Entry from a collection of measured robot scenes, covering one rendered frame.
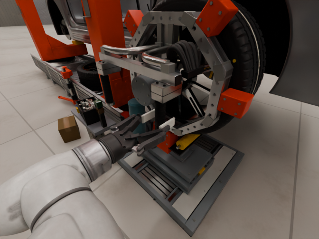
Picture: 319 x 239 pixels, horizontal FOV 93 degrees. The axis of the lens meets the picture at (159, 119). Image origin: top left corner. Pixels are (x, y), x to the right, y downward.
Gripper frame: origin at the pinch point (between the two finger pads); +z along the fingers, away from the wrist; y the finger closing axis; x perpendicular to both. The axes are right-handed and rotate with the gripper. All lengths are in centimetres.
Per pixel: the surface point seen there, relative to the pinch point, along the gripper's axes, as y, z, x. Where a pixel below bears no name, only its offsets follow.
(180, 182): -2, 23, -66
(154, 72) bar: -3.5, 1.7, 14.5
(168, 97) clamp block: 2.6, 1.0, 8.6
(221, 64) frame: 8.3, 20.4, 15.6
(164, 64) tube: -0.1, 1.8, 17.6
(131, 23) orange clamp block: -38, 21, 25
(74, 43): -260, 70, -12
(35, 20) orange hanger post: -256, 28, 20
